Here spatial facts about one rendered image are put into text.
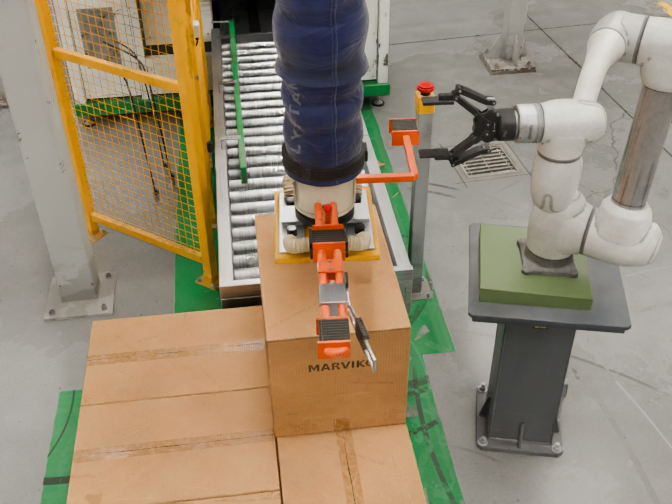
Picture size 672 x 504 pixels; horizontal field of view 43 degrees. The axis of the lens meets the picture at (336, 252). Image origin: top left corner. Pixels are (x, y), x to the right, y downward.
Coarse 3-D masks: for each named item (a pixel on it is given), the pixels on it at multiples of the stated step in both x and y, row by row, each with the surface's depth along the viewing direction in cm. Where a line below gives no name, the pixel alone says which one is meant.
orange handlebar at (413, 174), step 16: (368, 176) 240; (384, 176) 240; (400, 176) 240; (416, 176) 241; (320, 208) 228; (336, 208) 228; (320, 256) 211; (336, 256) 211; (320, 272) 206; (336, 272) 206; (336, 352) 185
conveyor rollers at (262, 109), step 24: (240, 48) 479; (264, 48) 473; (240, 72) 450; (264, 72) 451; (264, 96) 430; (264, 120) 409; (264, 144) 395; (264, 168) 373; (240, 192) 358; (264, 192) 359; (240, 216) 344; (240, 240) 338; (240, 264) 322
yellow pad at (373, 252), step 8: (368, 192) 255; (360, 200) 248; (368, 200) 252; (368, 208) 247; (344, 224) 242; (352, 224) 241; (360, 224) 237; (368, 224) 241; (352, 232) 238; (368, 232) 238; (376, 232) 239; (376, 240) 236; (368, 248) 232; (376, 248) 233; (352, 256) 231; (360, 256) 231; (368, 256) 231; (376, 256) 231
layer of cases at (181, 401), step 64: (128, 320) 296; (192, 320) 296; (256, 320) 295; (128, 384) 272; (192, 384) 272; (256, 384) 271; (128, 448) 251; (192, 448) 251; (256, 448) 251; (320, 448) 251; (384, 448) 250
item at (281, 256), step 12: (276, 192) 255; (276, 204) 250; (288, 204) 247; (276, 216) 246; (276, 228) 241; (288, 228) 236; (300, 228) 240; (276, 240) 236; (276, 252) 232; (288, 252) 232
